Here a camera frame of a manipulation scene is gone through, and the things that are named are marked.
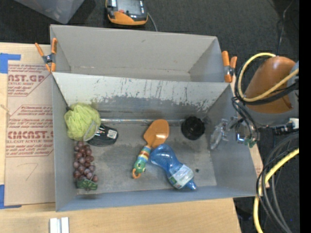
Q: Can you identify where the black cylinder on white bracket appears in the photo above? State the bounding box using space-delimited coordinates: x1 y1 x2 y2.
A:
272 117 300 134

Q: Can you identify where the black oval object white label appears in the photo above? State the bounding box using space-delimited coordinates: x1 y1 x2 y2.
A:
86 124 119 147

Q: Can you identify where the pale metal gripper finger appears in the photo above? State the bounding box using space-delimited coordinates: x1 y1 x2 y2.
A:
209 129 229 151
213 118 230 137

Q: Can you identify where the brown cardboard board red print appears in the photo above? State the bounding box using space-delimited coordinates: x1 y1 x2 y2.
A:
0 42 57 210

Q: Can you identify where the purple toy grape bunch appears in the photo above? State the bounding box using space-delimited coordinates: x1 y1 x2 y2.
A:
72 141 99 192

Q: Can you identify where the black round knob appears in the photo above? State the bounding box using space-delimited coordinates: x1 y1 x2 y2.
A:
180 116 206 141

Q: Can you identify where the orange toy shovel striped handle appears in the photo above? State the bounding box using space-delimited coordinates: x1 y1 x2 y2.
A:
131 119 170 180

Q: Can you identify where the grey metal bin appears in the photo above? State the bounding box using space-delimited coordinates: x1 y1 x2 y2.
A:
50 24 258 213

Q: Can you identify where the green mesh bath sponge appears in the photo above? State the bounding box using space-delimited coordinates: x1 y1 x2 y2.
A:
64 102 102 142

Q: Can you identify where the blue plastic bottle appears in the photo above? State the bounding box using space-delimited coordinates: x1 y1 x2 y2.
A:
149 143 198 192

